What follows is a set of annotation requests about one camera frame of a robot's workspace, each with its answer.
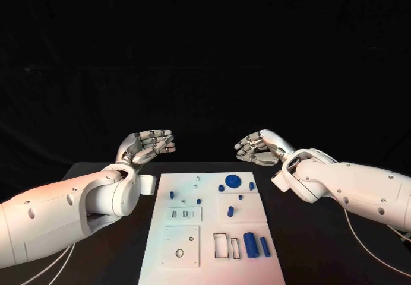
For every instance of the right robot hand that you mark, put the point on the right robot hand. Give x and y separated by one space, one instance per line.
272 140

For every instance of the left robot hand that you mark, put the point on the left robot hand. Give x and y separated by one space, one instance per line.
131 144

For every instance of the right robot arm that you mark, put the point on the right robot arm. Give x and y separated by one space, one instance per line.
353 189

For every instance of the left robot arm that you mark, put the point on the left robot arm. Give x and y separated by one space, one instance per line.
47 211

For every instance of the white task board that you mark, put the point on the white task board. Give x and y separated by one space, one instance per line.
207 276

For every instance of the blue gear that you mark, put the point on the blue gear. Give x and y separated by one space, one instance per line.
235 181

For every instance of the tall blue peg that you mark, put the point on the tall blue peg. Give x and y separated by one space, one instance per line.
229 212

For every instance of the large blue cylinder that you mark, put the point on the large blue cylinder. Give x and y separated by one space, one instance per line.
250 245

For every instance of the thin long blue cylinder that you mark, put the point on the thin long blue cylinder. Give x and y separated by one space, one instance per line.
265 247

